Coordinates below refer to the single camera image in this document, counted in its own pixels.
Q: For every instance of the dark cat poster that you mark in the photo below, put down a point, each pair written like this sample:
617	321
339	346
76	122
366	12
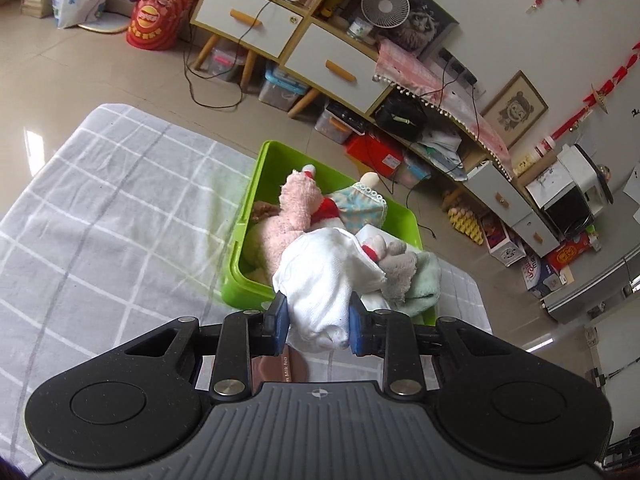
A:
420	22

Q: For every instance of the glass jar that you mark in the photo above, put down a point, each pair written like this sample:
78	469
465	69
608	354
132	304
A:
360	28

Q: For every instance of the bunny plush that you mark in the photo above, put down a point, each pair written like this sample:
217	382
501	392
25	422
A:
362	205

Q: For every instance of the framed cartoon picture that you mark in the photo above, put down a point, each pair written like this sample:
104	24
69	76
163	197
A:
515	110

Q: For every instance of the red white plush toy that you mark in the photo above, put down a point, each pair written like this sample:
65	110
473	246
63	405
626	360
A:
372	251

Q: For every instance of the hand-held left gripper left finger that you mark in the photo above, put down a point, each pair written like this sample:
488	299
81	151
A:
281	325

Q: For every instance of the grey metal cabinet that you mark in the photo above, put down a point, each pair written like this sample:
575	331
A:
595	285

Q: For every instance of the white printed box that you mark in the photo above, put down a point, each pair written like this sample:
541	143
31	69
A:
502	240

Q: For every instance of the blue white carton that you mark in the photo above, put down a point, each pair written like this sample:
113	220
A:
540	275

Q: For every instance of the round wooden board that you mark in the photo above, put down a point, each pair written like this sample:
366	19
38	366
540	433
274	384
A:
102	27

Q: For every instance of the light green towel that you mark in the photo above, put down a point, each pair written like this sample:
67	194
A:
425	280

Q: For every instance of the white cloth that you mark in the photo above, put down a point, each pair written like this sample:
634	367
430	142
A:
320	280

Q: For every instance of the yellow toy tray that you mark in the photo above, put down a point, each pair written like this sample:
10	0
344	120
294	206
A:
465	225

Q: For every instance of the grey checked blanket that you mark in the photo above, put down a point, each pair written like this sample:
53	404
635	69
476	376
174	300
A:
115	220

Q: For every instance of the long red wall decoration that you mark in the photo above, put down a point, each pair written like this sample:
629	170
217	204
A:
600	95

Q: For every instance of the pile of papers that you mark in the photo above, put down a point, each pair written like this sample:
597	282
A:
442	152

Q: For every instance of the blue-lidded clear storage box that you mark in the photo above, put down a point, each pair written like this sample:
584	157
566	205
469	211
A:
282	87

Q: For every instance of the low wooden desk with drawers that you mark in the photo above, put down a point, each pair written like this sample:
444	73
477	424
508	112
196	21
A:
505	195

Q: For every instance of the red cardboard box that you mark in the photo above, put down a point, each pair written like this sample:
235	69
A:
375	152

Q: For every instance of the grey-brown plush bear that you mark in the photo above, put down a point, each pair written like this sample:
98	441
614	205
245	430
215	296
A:
400	266

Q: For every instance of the black bag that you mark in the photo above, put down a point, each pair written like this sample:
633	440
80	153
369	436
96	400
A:
400	115

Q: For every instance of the pink cloth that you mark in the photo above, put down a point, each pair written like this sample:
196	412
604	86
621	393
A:
440	95

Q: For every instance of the red flat box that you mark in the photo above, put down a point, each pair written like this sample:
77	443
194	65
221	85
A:
575	252

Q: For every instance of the wooden cabinet with white drawers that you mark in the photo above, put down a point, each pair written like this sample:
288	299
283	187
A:
300	30

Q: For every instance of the stack of books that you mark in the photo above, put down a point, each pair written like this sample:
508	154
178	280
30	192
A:
36	2

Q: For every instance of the green plastic bin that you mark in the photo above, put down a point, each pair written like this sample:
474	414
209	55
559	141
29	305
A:
240	270

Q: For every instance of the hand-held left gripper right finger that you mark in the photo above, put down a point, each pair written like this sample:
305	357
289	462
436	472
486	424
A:
357	330

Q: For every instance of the clear storage box with black lid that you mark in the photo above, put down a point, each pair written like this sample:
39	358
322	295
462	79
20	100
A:
340	122

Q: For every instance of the red printed bucket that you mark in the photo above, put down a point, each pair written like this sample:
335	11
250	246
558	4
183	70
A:
157	10

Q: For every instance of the pink plush toy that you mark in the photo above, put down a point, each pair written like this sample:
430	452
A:
287	225

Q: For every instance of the small white desk fan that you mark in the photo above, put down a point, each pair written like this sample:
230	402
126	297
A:
385	6

